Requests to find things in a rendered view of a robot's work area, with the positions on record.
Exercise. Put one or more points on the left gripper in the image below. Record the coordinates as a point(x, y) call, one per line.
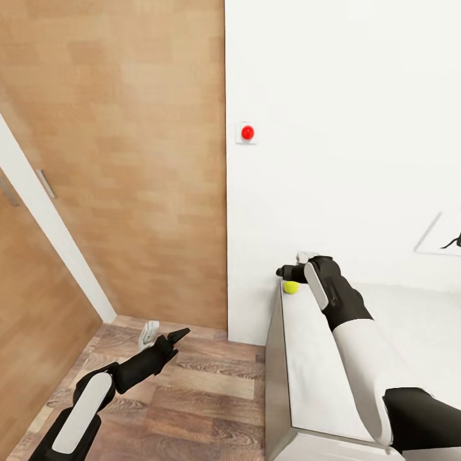
point(151, 360)

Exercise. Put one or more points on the desk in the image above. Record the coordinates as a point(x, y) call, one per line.
point(310, 414)

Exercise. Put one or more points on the painting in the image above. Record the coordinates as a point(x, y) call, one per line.
point(443, 235)

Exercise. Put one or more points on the tennis ball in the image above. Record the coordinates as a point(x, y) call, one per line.
point(291, 287)

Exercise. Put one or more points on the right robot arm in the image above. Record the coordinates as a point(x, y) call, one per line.
point(394, 403)

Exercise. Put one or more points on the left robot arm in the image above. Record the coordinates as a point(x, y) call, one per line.
point(72, 433)

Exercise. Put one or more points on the electric switch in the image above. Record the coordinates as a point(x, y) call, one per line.
point(248, 129)

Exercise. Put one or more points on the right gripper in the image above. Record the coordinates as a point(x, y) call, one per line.
point(290, 273)

